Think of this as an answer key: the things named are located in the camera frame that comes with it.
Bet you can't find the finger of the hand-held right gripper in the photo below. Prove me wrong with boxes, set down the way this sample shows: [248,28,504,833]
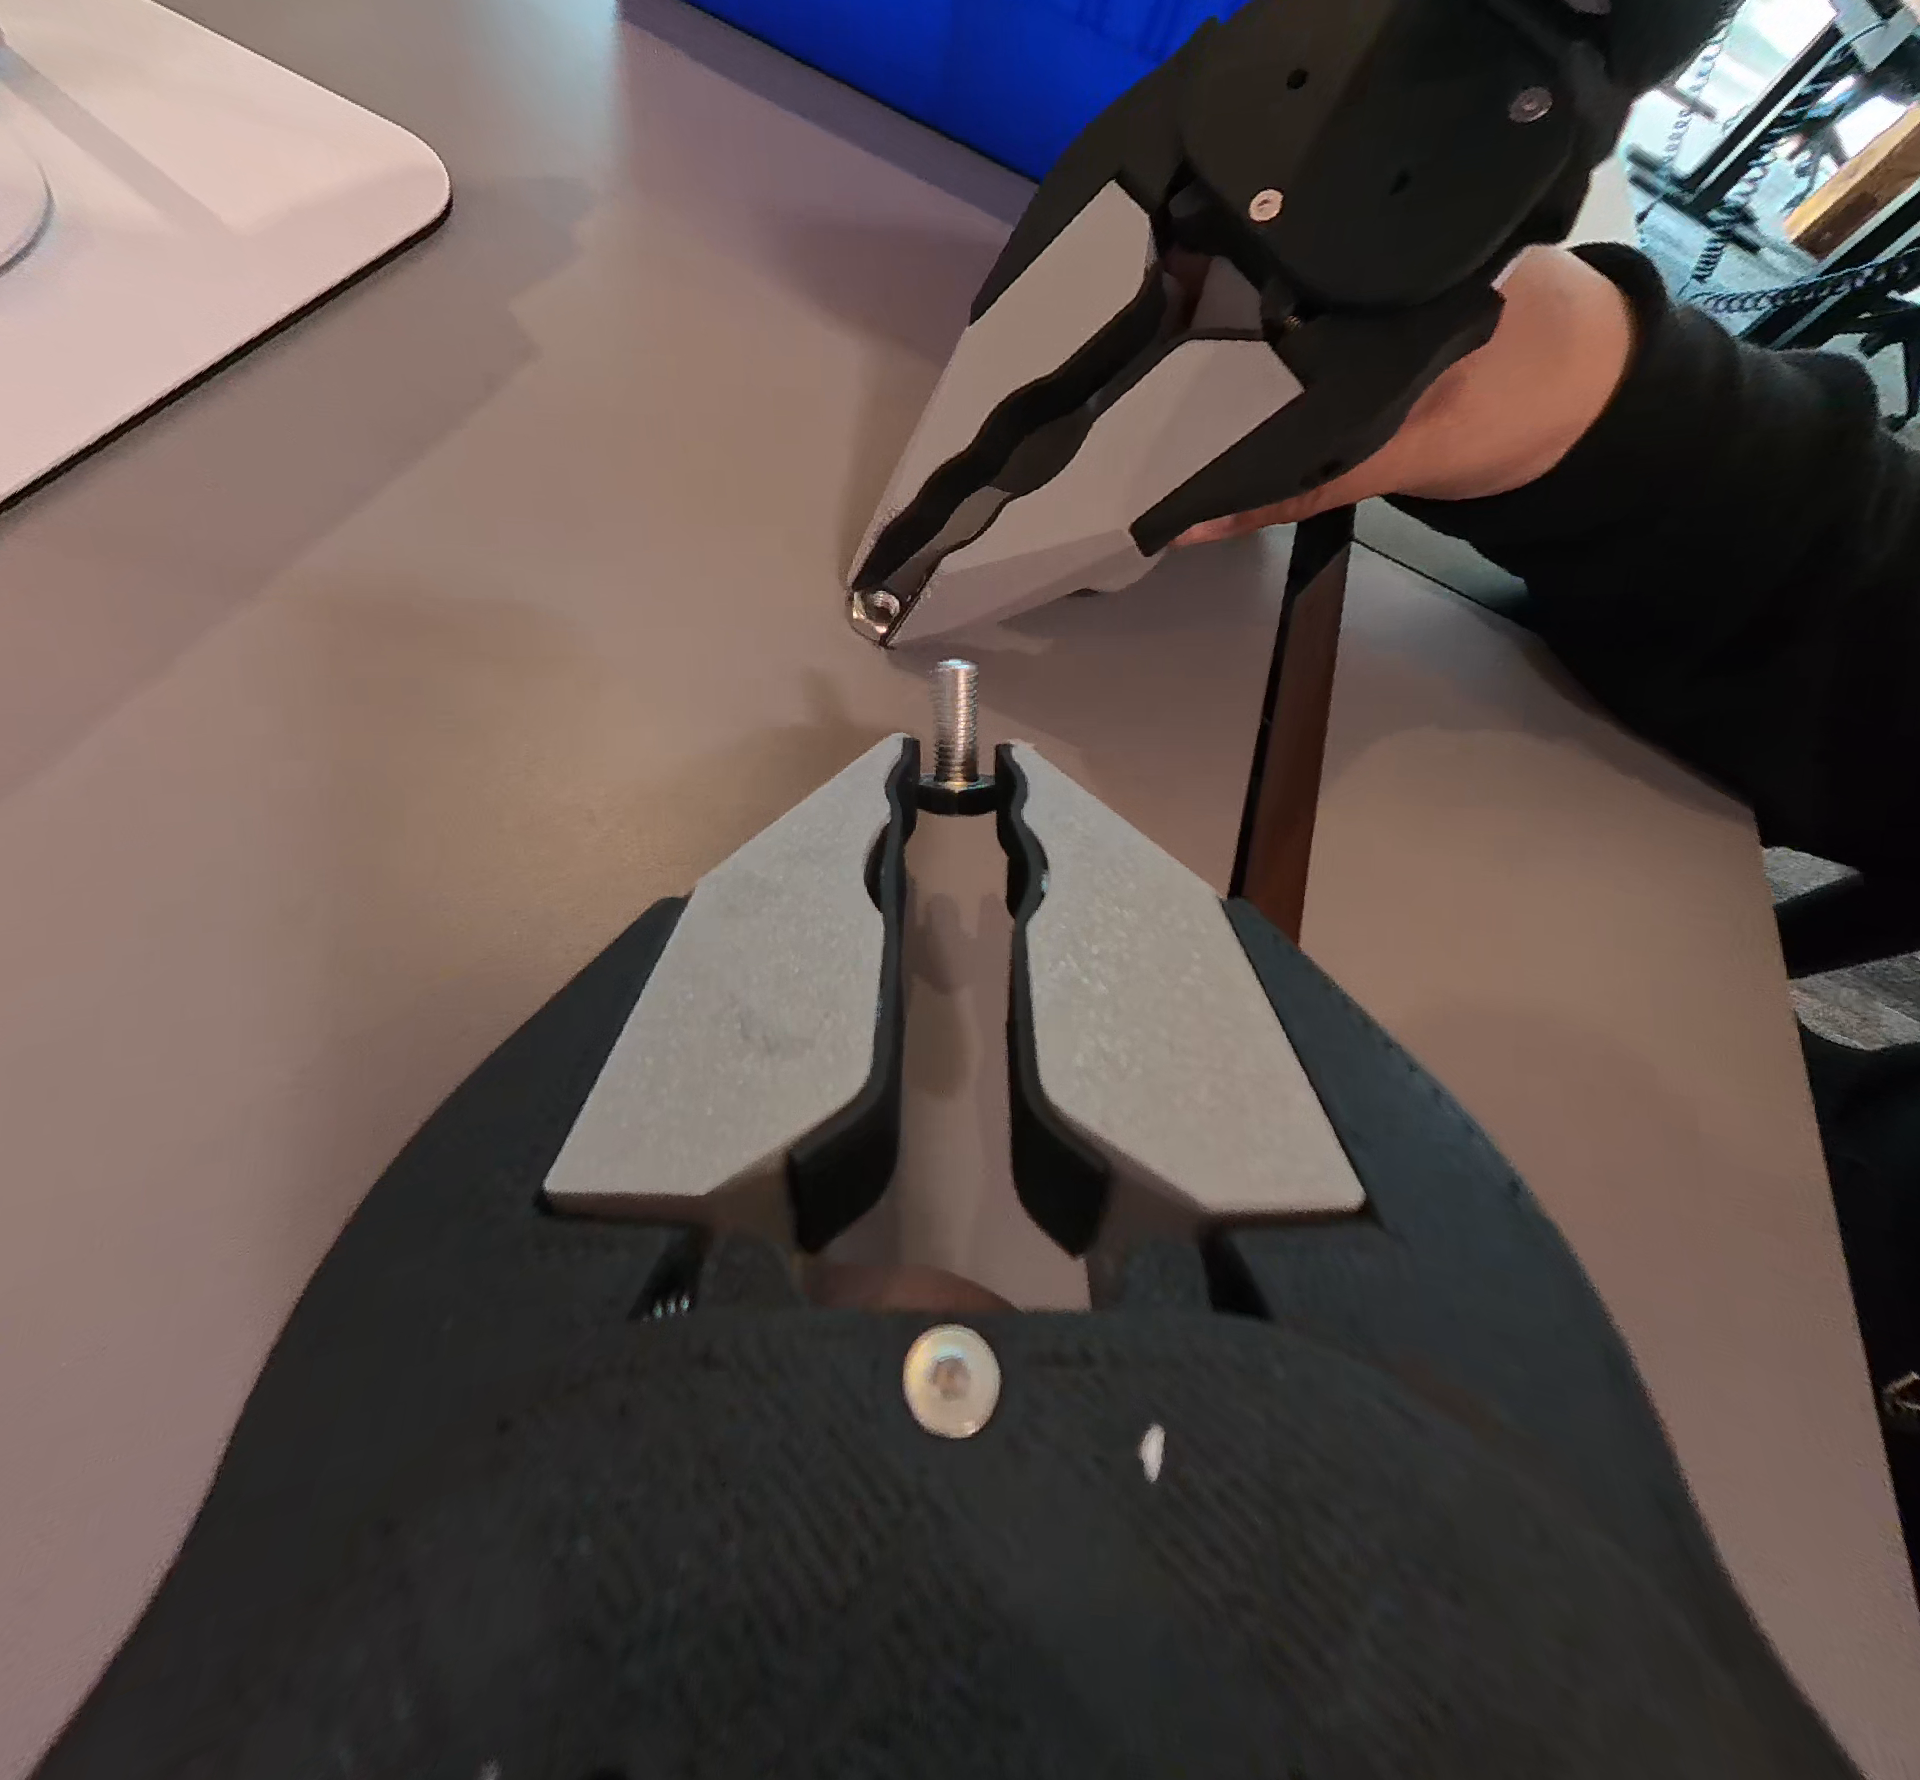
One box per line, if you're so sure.
[844,181,1184,642]
[877,292,1310,651]

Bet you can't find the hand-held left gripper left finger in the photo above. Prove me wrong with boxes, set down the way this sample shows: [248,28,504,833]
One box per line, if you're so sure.
[538,735,919,1253]

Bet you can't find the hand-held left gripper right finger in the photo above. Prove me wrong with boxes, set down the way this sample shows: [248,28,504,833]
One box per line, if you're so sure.
[999,740,1369,1257]

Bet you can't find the silver hex bolt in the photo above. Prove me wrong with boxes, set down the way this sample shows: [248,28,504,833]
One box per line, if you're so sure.
[911,659,1001,820]

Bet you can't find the person's right forearm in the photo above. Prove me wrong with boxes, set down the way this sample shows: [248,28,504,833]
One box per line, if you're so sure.
[1380,240,1920,889]

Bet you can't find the person's right hand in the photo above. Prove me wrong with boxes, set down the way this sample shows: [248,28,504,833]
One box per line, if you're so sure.
[1183,245,1668,544]

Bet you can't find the black office chair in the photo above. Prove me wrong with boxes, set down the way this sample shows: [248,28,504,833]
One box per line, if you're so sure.
[1760,842,1920,1048]

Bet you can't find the person's right leg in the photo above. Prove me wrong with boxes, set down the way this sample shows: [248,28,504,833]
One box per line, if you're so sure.
[1801,1029,1920,1618]

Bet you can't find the white document stand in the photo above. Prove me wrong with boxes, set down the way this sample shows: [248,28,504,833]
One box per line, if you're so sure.
[0,0,453,509]

